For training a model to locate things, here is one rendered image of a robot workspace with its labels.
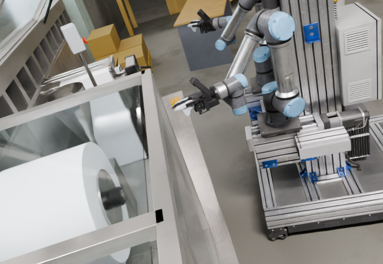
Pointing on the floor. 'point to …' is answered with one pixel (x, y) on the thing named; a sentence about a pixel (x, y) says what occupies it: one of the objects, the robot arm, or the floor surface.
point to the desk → (198, 60)
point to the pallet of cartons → (118, 47)
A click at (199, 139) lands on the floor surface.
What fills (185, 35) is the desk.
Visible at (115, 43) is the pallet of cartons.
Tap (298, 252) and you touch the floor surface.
